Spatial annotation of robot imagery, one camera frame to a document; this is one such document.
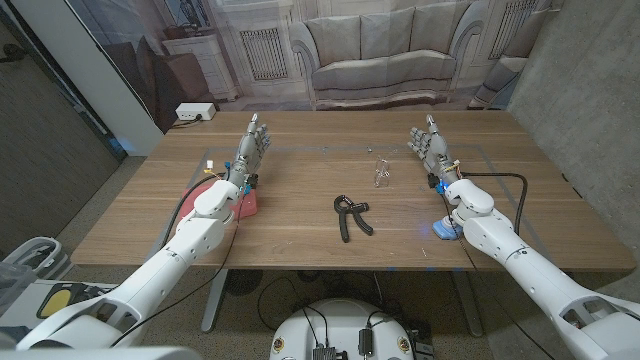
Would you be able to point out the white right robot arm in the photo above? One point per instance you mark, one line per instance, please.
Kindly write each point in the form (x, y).
(525, 265)

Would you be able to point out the yellow and black case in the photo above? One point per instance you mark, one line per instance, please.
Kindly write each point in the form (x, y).
(60, 300)

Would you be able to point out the white power strip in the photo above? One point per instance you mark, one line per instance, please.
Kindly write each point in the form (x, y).
(195, 111)

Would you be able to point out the grey table leg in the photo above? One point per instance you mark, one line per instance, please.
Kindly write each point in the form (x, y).
(214, 300)
(469, 305)

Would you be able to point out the black grip trainer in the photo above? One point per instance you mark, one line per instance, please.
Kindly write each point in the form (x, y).
(344, 220)

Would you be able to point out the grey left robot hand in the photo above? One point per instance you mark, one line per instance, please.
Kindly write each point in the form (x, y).
(248, 150)

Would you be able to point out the printed living room backdrop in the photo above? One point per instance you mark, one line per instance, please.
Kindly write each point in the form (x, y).
(380, 55)

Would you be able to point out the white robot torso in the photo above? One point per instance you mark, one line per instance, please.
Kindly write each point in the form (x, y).
(340, 325)

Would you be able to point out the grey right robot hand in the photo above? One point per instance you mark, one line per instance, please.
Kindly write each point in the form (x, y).
(436, 150)

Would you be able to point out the clear plastic box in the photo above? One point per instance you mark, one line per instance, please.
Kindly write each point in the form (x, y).
(15, 285)

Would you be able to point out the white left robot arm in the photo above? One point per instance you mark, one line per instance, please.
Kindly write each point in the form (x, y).
(165, 260)

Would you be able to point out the grey and white bin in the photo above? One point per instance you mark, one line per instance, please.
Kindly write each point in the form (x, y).
(42, 257)

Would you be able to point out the white wall panel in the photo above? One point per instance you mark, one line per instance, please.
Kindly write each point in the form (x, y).
(100, 75)

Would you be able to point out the blue and white small object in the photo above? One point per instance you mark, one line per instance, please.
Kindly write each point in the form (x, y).
(442, 230)

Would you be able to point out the red camera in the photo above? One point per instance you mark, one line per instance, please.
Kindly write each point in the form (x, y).
(247, 206)

